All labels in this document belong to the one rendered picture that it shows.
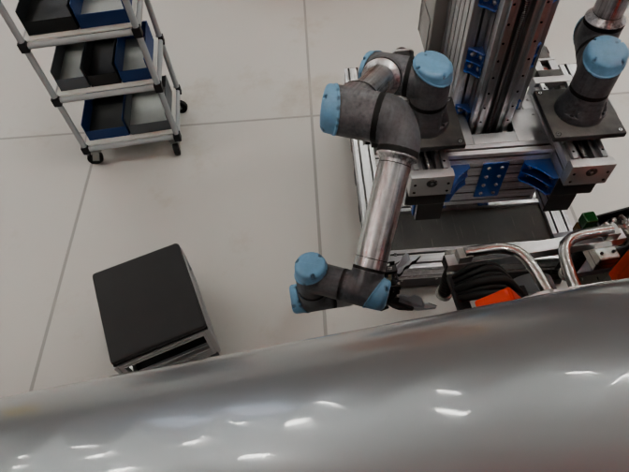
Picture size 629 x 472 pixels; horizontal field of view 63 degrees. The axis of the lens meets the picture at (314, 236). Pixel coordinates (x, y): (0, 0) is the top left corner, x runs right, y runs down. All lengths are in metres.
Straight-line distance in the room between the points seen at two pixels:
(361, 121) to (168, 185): 1.73
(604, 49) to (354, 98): 0.83
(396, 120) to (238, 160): 1.70
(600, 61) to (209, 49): 2.46
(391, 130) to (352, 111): 0.10
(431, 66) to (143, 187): 1.71
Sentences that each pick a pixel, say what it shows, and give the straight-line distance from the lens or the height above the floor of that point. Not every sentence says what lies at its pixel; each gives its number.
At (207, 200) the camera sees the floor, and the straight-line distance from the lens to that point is 2.62.
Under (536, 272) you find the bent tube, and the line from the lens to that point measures 1.20.
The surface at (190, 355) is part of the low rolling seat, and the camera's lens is 2.04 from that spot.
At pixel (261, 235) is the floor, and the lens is 2.44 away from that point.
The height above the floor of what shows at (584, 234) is 1.01.
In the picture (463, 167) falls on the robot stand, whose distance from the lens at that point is 1.79.
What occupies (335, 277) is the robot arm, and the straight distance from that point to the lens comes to 1.15.
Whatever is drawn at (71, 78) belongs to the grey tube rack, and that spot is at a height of 0.53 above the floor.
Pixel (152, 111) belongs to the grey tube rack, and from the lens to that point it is 2.88.
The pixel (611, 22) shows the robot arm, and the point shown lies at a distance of 1.82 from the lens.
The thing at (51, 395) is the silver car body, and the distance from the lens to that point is 0.41.
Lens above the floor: 1.98
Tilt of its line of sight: 55 degrees down
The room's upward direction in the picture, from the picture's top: 5 degrees counter-clockwise
